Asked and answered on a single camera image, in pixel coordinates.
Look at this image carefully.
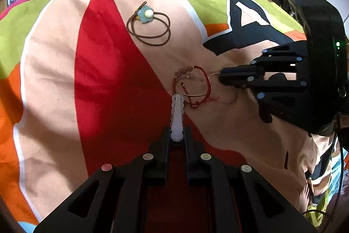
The red string bead bracelet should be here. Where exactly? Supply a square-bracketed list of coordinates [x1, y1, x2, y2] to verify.
[173, 65, 219, 109]

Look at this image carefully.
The person's right hand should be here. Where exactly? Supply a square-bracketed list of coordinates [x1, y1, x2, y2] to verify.
[298, 181, 311, 212]

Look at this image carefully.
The colourful cartoon bed cover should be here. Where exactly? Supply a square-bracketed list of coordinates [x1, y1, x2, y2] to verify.
[0, 0, 341, 228]

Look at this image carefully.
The brown cord flower pendant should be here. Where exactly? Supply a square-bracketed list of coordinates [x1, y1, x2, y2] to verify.
[126, 1, 171, 47]

